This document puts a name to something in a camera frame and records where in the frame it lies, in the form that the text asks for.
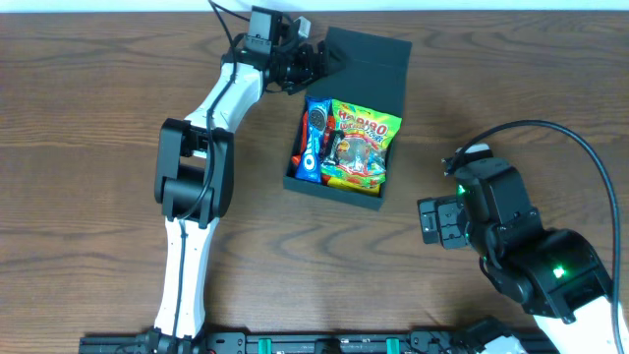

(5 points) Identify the red candy bag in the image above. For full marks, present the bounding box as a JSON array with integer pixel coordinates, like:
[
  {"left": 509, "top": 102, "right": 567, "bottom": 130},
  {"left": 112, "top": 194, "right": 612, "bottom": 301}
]
[{"left": 291, "top": 112, "right": 335, "bottom": 171}]

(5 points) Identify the small black bar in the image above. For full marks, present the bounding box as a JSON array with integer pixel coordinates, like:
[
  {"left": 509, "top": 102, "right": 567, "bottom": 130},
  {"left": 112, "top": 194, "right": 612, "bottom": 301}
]
[{"left": 321, "top": 130, "right": 345, "bottom": 165}]

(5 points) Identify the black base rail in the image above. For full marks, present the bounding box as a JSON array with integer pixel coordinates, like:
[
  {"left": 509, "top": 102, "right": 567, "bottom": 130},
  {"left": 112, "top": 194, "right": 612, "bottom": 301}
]
[{"left": 79, "top": 321, "right": 557, "bottom": 354}]

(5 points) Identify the green Haribo gummy bag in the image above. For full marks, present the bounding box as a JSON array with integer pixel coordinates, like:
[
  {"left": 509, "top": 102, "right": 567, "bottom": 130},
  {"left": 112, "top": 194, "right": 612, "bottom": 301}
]
[{"left": 321, "top": 99, "right": 402, "bottom": 187}]

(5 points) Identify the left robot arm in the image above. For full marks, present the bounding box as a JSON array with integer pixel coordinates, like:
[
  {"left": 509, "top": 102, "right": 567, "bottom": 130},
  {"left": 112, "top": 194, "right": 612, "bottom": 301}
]
[{"left": 146, "top": 6, "right": 330, "bottom": 353}]

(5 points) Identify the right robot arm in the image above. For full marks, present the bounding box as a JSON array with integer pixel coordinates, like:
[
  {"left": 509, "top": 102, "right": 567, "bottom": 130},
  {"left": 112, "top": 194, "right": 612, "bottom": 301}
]
[{"left": 418, "top": 157, "right": 628, "bottom": 353}]

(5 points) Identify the yellow snack bag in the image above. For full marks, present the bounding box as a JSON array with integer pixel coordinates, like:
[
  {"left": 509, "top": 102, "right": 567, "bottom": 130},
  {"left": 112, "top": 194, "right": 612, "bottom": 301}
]
[{"left": 326, "top": 177, "right": 380, "bottom": 197}]

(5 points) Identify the blue Oreo cookie pack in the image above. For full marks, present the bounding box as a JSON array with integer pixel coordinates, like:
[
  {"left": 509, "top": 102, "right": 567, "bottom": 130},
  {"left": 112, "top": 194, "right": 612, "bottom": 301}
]
[{"left": 295, "top": 96, "right": 331, "bottom": 184}]

